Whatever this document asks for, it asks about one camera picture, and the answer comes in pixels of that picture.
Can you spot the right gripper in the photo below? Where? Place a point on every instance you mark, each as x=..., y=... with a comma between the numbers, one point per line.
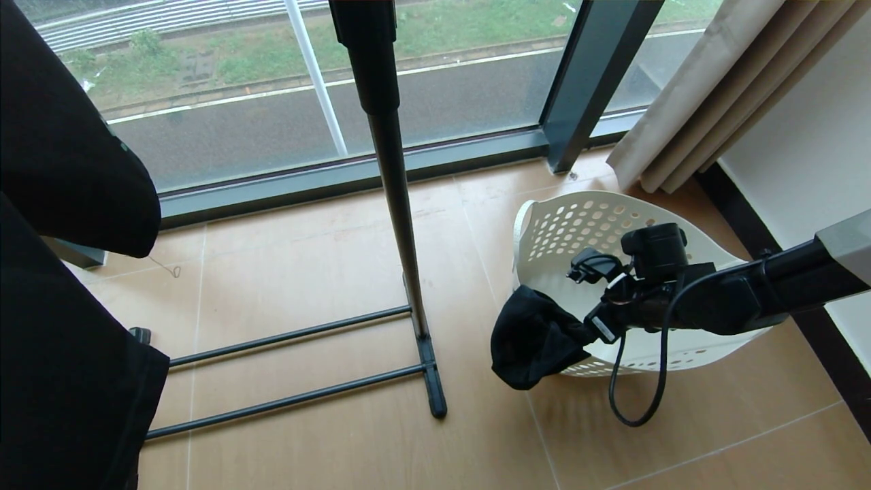
x=639, y=309

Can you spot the black garment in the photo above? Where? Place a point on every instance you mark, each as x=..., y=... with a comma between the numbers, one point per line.
x=534, y=340

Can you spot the black shorts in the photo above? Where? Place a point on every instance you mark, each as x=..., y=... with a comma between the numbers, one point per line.
x=54, y=340

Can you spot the white laundry basket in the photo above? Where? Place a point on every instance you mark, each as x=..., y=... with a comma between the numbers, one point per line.
x=578, y=224

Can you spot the black clothes rack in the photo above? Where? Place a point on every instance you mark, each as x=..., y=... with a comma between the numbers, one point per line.
x=384, y=136

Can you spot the beige curtain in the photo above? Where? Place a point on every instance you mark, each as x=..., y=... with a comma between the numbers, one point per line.
x=714, y=88

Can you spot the window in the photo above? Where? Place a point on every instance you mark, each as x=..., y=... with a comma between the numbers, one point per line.
x=238, y=136

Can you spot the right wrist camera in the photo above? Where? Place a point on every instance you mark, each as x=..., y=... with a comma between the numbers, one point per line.
x=592, y=264

